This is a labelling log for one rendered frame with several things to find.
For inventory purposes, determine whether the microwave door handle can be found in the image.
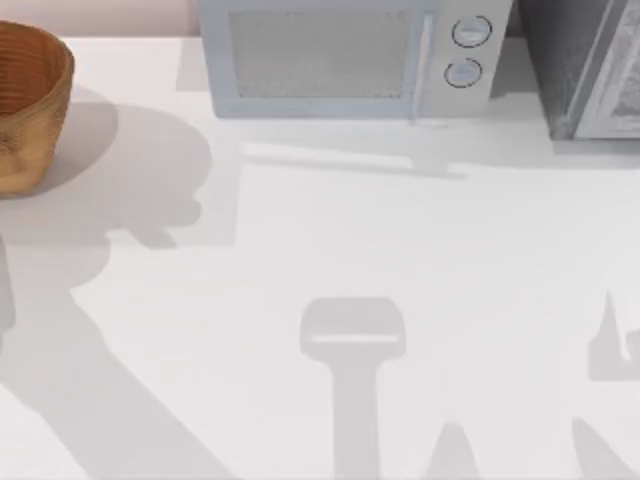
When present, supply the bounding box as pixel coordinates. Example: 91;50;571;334
410;13;434;125

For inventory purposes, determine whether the grey cabinet door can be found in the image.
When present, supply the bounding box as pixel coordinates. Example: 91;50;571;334
571;0;640;140

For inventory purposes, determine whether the brown wicker basket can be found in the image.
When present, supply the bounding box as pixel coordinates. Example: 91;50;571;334
0;20;76;197

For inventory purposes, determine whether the round microwave knob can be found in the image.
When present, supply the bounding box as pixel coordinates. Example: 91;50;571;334
443;56;484;90
450;14;494;50

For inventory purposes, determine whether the pale microwave oven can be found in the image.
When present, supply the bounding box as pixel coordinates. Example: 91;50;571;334
194;0;516;124

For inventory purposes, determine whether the microwave oven door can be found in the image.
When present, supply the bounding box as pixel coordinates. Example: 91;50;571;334
194;0;435;120

